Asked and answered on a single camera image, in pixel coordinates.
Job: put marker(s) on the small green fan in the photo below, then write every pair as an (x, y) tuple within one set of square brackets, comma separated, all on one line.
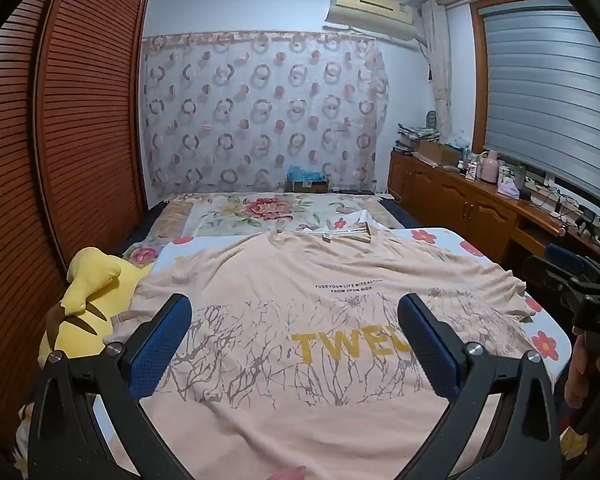
[(431, 120)]

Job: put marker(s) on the grey window blind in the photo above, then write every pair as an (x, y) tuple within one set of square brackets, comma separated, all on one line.
[(545, 100)]

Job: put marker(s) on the pink jug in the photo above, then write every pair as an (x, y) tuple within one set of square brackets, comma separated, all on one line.
[(490, 167)]

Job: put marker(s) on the wooden louvered wardrobe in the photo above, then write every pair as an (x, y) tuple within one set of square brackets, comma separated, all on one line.
[(80, 135)]

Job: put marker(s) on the wooden sideboard cabinet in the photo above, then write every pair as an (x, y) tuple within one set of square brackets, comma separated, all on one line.
[(460, 200)]

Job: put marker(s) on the floral blanket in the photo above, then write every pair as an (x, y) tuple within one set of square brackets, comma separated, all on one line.
[(230, 212)]

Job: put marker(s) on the lilac tissue pack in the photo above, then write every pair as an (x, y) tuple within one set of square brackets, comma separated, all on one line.
[(509, 189)]

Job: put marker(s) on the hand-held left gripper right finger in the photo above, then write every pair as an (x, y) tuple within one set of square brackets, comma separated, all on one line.
[(430, 345)]

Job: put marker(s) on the black flat case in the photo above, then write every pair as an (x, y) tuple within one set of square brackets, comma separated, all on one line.
[(355, 191)]

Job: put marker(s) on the beige printed t-shirt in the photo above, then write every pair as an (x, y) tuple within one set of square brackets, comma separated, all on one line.
[(280, 360)]

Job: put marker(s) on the cardboard box with blue filling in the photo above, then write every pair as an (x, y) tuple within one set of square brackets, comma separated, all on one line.
[(310, 186)]

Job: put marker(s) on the wooden window frame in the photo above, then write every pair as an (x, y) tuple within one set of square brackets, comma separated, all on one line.
[(477, 85)]

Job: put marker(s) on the white flower-print mat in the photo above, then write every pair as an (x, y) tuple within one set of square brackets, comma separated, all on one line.
[(450, 240)]

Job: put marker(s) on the white garment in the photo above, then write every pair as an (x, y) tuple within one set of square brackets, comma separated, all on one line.
[(352, 221)]

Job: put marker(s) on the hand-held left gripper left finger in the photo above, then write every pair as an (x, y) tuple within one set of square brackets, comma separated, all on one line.
[(160, 345)]

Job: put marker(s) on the beige window curtain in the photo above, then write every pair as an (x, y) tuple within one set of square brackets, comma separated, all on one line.
[(440, 75)]

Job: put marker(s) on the plain cardboard box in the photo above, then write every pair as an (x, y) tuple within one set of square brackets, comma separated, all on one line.
[(437, 152)]

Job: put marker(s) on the cream air conditioner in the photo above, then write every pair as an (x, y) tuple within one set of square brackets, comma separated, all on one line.
[(370, 7)]

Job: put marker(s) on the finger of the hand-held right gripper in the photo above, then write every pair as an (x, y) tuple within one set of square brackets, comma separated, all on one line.
[(547, 275), (562, 256)]

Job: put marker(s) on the yellow plush toy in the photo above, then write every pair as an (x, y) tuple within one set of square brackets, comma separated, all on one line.
[(87, 325)]

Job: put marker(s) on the person's right hand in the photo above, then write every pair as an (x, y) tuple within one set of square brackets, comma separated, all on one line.
[(576, 375)]

